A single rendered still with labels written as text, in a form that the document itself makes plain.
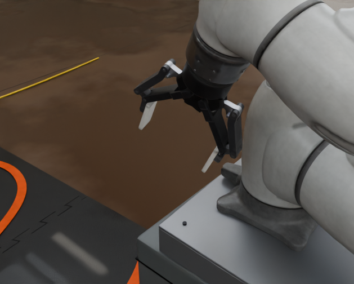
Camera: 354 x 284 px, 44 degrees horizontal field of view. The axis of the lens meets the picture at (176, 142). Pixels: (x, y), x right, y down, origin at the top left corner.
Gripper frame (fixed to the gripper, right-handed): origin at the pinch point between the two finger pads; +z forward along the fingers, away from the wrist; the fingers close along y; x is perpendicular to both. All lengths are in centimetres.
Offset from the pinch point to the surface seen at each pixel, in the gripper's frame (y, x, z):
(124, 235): -9, 33, 125
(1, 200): -71, 21, 151
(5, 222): -59, 12, 143
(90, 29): -183, 255, 264
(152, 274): 9.6, -13.1, 23.8
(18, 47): -210, 179, 257
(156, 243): 6.8, -9.9, 17.7
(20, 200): -64, 26, 148
